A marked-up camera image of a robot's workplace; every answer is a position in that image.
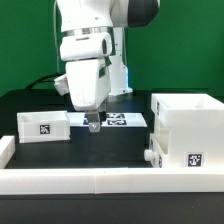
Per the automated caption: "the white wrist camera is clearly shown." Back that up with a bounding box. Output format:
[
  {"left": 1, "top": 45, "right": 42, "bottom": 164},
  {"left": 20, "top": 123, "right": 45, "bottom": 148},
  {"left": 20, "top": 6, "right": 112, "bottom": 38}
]
[{"left": 54, "top": 74, "right": 69, "bottom": 96}]

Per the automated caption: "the white drawer box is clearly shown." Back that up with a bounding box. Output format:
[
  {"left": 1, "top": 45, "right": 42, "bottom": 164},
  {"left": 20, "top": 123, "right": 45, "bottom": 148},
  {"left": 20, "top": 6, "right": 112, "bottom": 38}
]
[
  {"left": 144, "top": 133, "right": 168, "bottom": 168},
  {"left": 17, "top": 111, "right": 70, "bottom": 143}
]

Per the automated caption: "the white cable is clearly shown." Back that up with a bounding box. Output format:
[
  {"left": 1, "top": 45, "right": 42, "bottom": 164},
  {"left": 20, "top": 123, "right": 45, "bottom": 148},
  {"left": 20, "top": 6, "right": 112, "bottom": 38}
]
[{"left": 52, "top": 0, "right": 62, "bottom": 76}]

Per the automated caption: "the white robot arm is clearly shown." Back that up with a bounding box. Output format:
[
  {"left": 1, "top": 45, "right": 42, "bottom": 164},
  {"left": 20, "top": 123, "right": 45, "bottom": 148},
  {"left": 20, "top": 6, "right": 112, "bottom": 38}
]
[{"left": 54, "top": 0, "right": 160, "bottom": 132}]

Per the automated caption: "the white U-shaped boundary fence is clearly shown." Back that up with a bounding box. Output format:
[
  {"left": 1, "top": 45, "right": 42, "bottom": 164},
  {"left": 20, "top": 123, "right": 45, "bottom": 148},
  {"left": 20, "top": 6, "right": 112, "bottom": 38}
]
[{"left": 0, "top": 136, "right": 224, "bottom": 195}]

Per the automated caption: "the white drawer cabinet frame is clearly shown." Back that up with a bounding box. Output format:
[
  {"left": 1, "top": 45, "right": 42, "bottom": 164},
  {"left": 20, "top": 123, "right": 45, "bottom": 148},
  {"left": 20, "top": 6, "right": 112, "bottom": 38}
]
[{"left": 151, "top": 93, "right": 224, "bottom": 168}]

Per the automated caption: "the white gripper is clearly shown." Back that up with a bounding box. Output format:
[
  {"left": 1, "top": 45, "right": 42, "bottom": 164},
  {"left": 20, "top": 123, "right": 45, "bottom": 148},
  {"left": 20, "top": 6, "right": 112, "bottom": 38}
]
[{"left": 66, "top": 59, "right": 111, "bottom": 133}]

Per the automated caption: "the black cable bundle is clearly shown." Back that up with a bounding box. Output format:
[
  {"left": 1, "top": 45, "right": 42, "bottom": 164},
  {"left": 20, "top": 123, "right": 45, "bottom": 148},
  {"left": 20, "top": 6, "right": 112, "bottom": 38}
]
[{"left": 25, "top": 73, "right": 66, "bottom": 90}]

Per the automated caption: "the white sheet with markers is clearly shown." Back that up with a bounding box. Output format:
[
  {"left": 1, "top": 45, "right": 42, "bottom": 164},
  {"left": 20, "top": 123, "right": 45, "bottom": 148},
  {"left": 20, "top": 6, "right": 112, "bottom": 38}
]
[{"left": 68, "top": 112, "right": 147, "bottom": 127}]

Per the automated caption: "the white drawer box front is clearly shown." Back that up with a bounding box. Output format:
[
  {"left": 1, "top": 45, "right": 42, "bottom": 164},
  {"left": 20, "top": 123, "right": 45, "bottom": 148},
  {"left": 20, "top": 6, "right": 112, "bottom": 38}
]
[{"left": 144, "top": 133, "right": 168, "bottom": 168}]

